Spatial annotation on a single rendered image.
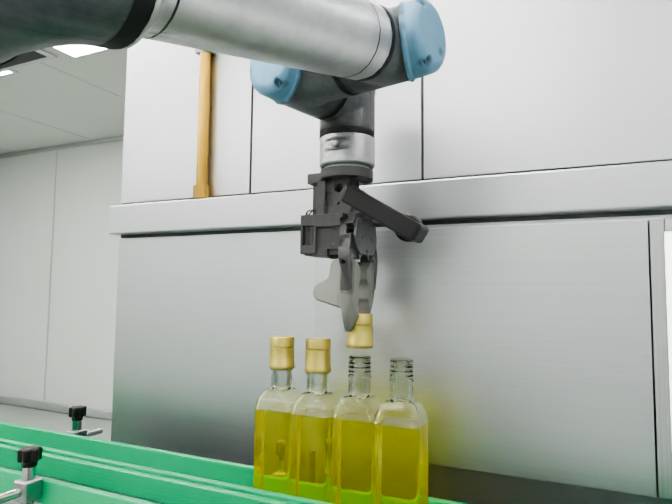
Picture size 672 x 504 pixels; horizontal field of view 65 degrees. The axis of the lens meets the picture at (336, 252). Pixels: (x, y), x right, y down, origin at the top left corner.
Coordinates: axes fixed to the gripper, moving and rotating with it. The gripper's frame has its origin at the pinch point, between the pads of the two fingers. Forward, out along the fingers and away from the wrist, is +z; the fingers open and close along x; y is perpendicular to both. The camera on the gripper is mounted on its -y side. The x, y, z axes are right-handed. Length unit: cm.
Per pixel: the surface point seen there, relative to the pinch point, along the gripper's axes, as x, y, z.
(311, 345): 2.2, 5.9, 3.3
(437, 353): -11.9, -7.2, 5.0
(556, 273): -12.0, -23.3, -6.5
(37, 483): 15.3, 40.3, 22.4
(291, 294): -14.5, 18.9, -3.2
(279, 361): 1.8, 11.0, 5.8
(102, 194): -305, 407, -98
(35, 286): -304, 500, -6
